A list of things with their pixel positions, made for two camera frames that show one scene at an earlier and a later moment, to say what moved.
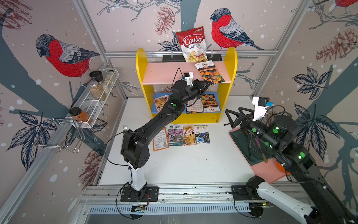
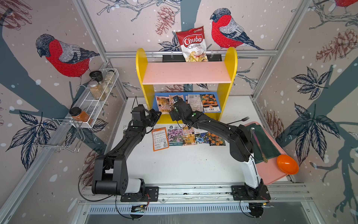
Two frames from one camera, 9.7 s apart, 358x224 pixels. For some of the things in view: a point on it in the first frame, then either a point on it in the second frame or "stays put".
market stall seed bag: (188, 135) stays put
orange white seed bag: (161, 141) stays put
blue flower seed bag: (201, 134) stays put
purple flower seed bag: (175, 134) stays put
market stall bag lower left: (160, 102) stays put
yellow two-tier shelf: (158, 78) stays put
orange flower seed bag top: (209, 72) → (215, 140)
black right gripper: (248, 122) → (173, 115)
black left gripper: (197, 85) → (153, 113)
